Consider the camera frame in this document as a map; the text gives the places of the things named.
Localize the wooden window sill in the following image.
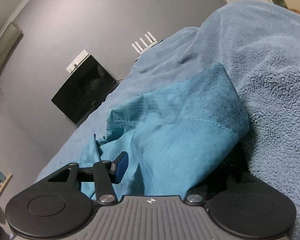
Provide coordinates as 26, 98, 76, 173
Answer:
0, 173, 13, 196

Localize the teal blue garment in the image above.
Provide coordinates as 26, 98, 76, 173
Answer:
79, 64, 249, 197

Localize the light blue fleece blanket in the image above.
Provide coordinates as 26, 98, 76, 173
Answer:
38, 1, 300, 239

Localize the white wifi router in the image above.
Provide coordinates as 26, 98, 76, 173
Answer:
132, 31, 159, 55

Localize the black flat screen monitor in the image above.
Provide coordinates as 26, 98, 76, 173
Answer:
51, 55, 118, 124

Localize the white power strip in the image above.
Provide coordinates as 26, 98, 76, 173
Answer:
66, 50, 89, 74

